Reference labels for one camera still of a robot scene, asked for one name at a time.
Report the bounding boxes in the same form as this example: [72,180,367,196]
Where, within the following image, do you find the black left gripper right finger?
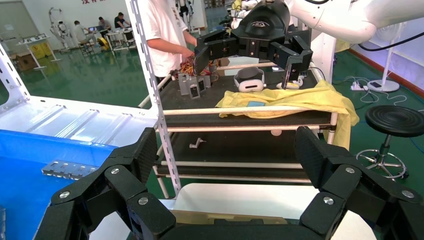
[294,125,424,240]

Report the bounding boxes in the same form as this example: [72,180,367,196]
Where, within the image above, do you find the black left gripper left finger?
[34,127,177,240]

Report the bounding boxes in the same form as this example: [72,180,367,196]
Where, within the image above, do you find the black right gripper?
[193,0,314,91]

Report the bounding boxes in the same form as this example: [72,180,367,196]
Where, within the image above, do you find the white VR headset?
[233,66,267,93]

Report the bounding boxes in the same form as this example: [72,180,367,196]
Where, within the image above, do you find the white VR controller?
[276,75,306,91]

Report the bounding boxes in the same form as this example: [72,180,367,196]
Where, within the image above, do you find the yellow cloth garment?
[215,79,360,150]

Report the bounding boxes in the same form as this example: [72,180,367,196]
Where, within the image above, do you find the pile of grey metal parts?
[178,72,213,100]

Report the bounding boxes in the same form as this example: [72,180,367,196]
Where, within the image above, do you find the white upright panel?
[310,31,337,84]

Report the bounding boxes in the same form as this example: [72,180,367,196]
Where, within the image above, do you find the blue plastic bin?
[0,129,118,240]

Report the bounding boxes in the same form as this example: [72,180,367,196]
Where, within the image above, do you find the black round stool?
[356,105,424,181]

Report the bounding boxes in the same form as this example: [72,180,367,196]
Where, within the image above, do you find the standing person in white shirt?
[136,0,199,84]

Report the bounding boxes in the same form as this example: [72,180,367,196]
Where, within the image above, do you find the tube cart with black shelves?
[137,61,339,200]

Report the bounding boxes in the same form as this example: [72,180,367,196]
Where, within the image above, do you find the small white tube connector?
[188,137,207,149]

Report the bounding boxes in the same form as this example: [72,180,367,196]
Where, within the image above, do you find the white power strip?
[350,81,369,92]

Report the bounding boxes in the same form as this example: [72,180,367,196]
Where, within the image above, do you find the white fan stand base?
[366,49,401,93]

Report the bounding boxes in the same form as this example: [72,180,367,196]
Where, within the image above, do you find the white office desks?
[105,28,137,51]

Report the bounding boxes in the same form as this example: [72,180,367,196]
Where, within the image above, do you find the seated person in black shirt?
[114,12,132,29]

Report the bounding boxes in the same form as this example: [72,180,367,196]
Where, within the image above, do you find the brown cardboard carton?
[14,52,38,72]

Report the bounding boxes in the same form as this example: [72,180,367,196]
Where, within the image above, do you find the yellow floor sign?
[31,43,53,61]

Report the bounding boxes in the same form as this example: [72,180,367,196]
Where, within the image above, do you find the seated person in grey shirt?
[73,20,97,47]

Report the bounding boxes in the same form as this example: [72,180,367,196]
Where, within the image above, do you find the white workbench with tools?
[16,33,62,70]

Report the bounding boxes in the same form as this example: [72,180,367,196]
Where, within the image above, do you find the white humanoid robot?
[48,7,76,51]

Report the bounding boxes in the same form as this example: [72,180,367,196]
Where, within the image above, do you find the flat slotted metal bracket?
[41,159,99,181]

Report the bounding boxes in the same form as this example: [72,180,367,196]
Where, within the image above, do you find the bundle of colourful wires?
[178,54,213,79]

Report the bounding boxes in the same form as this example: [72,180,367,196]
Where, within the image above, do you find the white floor cables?
[332,75,412,110]

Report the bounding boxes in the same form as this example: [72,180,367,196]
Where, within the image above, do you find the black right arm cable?
[357,31,424,52]

